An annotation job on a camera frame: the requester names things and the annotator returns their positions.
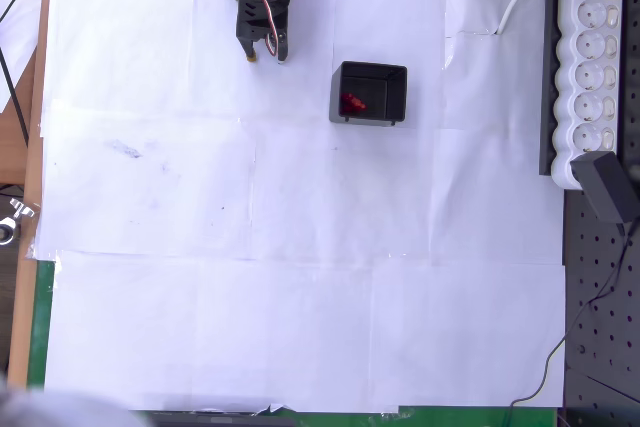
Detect black square bin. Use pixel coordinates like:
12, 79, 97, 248
328, 60, 409, 128

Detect white paper table cover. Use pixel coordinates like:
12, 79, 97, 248
30, 0, 568, 414

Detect white sheet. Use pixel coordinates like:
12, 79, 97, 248
0, 0, 53, 114

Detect silver wing nut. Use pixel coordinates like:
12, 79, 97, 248
8, 198, 40, 220

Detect white power strip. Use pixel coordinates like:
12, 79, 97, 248
549, 0, 625, 192

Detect green cutting mat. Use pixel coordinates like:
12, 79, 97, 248
26, 259, 559, 427

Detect black power adapter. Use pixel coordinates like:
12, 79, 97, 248
570, 150, 640, 225

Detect dark flat device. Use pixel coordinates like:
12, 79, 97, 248
148, 410, 297, 427

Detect blurred grey object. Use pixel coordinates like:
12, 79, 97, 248
0, 374, 146, 427

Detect black pegboard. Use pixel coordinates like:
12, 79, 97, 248
562, 0, 640, 427

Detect thin black adapter cable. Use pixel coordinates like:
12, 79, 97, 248
501, 220, 632, 427

